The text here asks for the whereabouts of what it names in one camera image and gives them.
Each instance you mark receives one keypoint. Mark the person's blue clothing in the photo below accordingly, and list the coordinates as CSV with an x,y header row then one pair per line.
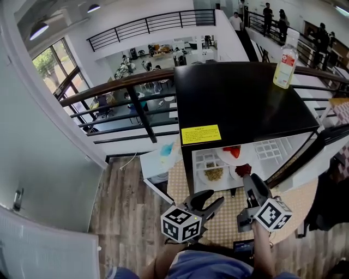
x,y
210,267

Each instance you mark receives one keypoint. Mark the red strawberry piece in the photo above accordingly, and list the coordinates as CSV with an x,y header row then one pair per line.
x,y
227,149
236,152

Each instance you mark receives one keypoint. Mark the person's left forearm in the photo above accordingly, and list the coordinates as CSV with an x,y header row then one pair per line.
x,y
161,264

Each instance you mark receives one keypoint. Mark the large white plate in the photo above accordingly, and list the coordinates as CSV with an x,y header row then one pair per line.
x,y
200,177

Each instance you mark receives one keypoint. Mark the round table with checkered cloth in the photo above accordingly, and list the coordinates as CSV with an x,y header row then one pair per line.
x,y
218,226

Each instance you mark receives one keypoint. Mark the pile of dark red beans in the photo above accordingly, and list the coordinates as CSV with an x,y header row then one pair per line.
x,y
242,169

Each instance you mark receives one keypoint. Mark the white cabinet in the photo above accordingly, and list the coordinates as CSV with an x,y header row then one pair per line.
x,y
151,169

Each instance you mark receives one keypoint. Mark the ribbed glass panel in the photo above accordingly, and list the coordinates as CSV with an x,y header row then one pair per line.
x,y
41,250

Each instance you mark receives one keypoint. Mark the frosted glass door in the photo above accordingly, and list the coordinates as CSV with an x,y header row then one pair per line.
x,y
41,136

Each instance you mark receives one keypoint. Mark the person's right forearm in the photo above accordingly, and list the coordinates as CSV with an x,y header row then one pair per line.
x,y
263,250

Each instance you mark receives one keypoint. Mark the red checkered tablecloth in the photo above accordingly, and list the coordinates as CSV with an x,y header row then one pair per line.
x,y
340,111

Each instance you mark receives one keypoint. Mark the blue and white cloth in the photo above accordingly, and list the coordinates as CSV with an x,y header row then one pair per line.
x,y
167,152

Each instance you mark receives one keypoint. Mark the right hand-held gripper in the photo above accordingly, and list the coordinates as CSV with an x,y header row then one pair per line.
x,y
272,215

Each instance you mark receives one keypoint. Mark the black mini fridge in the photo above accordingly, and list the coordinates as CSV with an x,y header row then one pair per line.
x,y
231,103

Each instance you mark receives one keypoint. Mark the black office chair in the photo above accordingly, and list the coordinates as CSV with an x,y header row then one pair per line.
x,y
330,204

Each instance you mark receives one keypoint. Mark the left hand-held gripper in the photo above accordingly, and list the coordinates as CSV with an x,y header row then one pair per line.
x,y
177,222

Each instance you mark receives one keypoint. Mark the black metal railing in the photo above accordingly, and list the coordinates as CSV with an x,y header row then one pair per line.
x,y
256,24
150,24

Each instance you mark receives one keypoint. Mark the large window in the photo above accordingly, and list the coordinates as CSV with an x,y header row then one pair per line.
x,y
51,65

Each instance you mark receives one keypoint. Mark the small white plate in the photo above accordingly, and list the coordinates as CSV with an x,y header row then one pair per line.
x,y
226,159
231,175

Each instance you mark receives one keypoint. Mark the black device with screen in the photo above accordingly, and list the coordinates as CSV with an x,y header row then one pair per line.
x,y
244,246

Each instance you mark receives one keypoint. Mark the wooden handrail black railing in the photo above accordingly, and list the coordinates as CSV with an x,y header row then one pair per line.
x,y
139,109

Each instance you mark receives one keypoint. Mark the dome pendant lamp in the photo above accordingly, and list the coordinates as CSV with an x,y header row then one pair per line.
x,y
93,8
39,30

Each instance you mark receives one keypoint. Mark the clear bottle of yellow liquid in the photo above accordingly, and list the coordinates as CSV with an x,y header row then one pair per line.
x,y
285,68

